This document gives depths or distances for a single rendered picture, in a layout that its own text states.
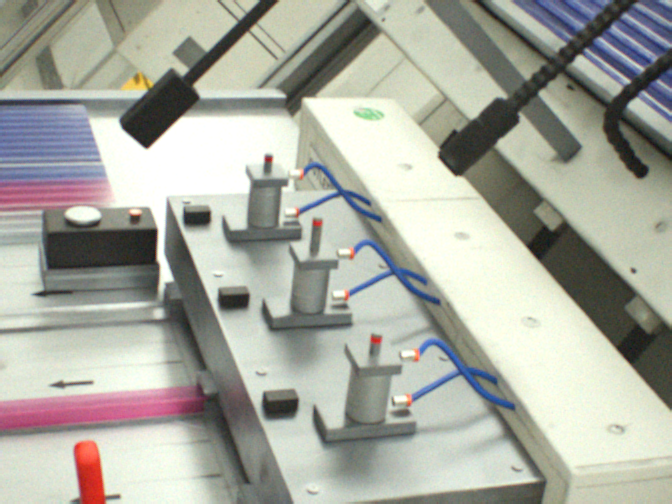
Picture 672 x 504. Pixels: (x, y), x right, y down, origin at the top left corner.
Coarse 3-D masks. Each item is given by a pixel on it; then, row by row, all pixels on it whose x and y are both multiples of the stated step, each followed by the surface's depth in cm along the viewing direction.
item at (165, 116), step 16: (160, 80) 72; (176, 80) 71; (144, 96) 72; (160, 96) 71; (176, 96) 71; (192, 96) 72; (128, 112) 72; (144, 112) 71; (160, 112) 71; (176, 112) 72; (128, 128) 71; (144, 128) 72; (160, 128) 72; (144, 144) 72
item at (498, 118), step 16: (480, 112) 64; (496, 112) 63; (512, 112) 63; (464, 128) 64; (480, 128) 64; (496, 128) 64; (512, 128) 64; (448, 144) 64; (464, 144) 64; (480, 144) 64; (448, 160) 64; (464, 160) 64
